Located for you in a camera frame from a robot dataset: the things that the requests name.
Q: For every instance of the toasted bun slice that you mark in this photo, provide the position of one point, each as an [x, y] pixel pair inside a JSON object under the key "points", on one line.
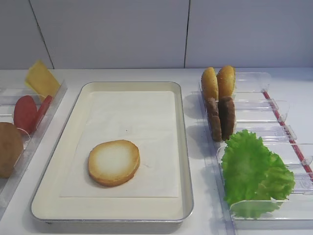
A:
{"points": [[113, 163]]}

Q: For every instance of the rear brown meat patty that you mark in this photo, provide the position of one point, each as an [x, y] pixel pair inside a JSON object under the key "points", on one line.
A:
{"points": [[213, 115]]}

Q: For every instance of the brown meat patty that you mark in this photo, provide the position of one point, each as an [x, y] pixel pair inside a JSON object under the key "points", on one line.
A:
{"points": [[227, 116], [213, 115]]}

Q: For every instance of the front brown meat patty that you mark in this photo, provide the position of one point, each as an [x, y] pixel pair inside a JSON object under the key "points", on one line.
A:
{"points": [[227, 116]]}

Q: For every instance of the green lettuce leaf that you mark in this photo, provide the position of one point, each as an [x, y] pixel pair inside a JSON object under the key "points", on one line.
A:
{"points": [[256, 180]]}

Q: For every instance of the yellow cheese slice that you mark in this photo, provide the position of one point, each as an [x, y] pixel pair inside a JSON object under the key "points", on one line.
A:
{"points": [[41, 80]]}

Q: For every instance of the white paper tray liner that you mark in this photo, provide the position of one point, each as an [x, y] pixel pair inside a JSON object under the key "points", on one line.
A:
{"points": [[120, 128]]}

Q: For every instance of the rear bun half right rack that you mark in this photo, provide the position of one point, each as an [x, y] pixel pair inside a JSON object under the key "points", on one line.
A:
{"points": [[209, 83]]}

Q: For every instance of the bun half rack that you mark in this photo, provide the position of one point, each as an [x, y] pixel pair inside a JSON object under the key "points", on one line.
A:
{"points": [[226, 81], [209, 83]]}

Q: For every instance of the front bun half right rack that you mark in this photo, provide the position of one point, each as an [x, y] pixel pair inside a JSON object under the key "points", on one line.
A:
{"points": [[226, 81]]}

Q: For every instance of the clear acrylic right rack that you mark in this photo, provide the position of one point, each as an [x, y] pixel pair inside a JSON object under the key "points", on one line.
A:
{"points": [[257, 112]]}

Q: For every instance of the cream metal tray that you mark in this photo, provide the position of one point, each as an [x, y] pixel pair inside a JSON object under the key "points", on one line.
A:
{"points": [[48, 204]]}

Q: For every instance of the brown bun top left rack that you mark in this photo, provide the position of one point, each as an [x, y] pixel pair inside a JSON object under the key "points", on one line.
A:
{"points": [[11, 146]]}

